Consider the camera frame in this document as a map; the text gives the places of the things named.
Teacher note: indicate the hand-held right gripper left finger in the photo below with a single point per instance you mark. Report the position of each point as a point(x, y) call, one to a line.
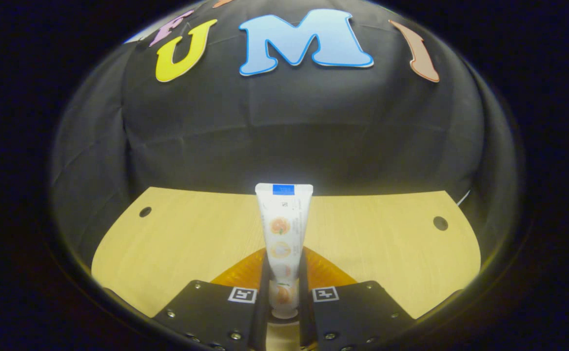
point(263, 312)

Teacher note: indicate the white toothpaste tube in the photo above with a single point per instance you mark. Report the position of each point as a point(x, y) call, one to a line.
point(283, 219)

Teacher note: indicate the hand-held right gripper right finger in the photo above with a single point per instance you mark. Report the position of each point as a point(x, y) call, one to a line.
point(304, 312)

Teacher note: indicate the light wooden desktop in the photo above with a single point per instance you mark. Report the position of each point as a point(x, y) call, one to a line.
point(191, 234)

